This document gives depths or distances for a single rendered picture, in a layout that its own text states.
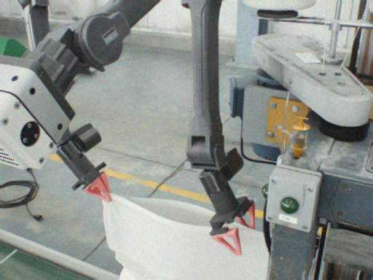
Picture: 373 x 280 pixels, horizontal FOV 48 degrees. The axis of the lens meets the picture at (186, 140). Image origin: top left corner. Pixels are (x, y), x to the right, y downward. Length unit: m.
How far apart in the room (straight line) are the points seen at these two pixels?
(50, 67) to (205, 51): 0.41
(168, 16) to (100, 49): 6.07
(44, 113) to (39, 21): 0.67
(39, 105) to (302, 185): 0.41
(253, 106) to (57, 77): 0.63
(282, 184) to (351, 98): 0.21
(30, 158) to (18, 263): 1.46
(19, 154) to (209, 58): 0.49
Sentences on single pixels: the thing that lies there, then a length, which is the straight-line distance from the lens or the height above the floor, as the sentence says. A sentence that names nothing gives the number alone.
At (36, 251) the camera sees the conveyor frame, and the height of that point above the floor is 0.39.
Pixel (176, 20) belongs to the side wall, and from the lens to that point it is 6.69.
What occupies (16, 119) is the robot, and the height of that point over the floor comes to 1.46.
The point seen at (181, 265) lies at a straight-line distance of 1.17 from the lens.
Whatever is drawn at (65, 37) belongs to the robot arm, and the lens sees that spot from 0.69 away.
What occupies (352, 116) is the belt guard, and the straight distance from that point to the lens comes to 0.80.
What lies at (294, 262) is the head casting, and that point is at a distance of 0.84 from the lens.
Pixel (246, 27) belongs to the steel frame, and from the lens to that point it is 5.77.
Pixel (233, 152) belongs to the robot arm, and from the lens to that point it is 1.03.
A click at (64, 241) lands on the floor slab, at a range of 2.73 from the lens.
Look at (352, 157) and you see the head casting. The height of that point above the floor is 1.34.
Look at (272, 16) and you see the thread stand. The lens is 0.97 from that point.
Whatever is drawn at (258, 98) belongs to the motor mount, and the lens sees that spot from 1.13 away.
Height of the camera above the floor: 1.68
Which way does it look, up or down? 27 degrees down
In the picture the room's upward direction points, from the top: 1 degrees counter-clockwise
